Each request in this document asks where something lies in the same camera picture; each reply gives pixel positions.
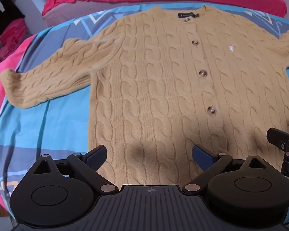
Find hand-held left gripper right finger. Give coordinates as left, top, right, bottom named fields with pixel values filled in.
left=182, top=144, right=271, bottom=195

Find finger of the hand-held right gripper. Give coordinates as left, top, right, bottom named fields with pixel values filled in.
left=266, top=128, right=289, bottom=174

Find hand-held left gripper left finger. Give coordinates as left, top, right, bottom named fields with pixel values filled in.
left=34, top=145, right=119, bottom=194

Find tan cable knit cardigan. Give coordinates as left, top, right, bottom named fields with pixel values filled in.
left=0, top=5, right=289, bottom=186

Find pile of pink folded clothes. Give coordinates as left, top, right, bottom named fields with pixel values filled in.
left=0, top=18, right=30, bottom=62

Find hanging dark and light clothes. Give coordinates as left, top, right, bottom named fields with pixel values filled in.
left=0, top=0, right=26, bottom=35

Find blue grey patterned blanket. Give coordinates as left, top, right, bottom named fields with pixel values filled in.
left=0, top=4, right=289, bottom=198

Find pink bed cover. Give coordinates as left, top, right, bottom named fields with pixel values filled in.
left=0, top=34, right=37, bottom=224

